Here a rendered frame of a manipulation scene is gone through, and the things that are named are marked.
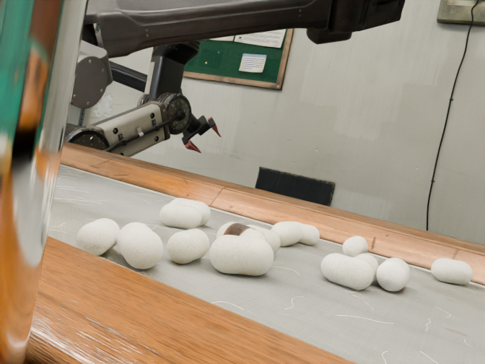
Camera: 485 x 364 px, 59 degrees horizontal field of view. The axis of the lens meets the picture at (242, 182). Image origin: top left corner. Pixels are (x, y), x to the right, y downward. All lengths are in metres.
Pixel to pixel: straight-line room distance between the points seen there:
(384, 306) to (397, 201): 2.08
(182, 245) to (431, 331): 0.14
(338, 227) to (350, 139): 1.95
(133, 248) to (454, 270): 0.25
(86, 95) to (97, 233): 0.28
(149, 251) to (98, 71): 0.31
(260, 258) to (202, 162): 2.43
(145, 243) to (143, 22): 0.39
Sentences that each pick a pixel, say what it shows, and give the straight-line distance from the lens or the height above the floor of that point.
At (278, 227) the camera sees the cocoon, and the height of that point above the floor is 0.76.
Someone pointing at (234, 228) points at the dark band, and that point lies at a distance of 0.28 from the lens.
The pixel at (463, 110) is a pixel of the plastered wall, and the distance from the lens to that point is 2.37.
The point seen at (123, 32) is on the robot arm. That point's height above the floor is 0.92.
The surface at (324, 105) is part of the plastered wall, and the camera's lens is 2.43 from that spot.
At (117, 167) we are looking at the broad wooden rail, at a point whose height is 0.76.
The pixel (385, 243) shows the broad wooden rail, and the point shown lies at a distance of 0.43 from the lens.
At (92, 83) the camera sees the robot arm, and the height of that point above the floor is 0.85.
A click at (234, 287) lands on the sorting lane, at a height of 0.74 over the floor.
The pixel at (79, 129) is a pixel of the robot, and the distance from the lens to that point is 0.94.
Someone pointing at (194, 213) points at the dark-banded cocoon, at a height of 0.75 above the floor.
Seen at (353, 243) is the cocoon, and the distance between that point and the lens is 0.37.
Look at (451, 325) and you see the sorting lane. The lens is 0.27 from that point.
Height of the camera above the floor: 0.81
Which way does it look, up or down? 4 degrees down
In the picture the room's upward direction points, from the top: 12 degrees clockwise
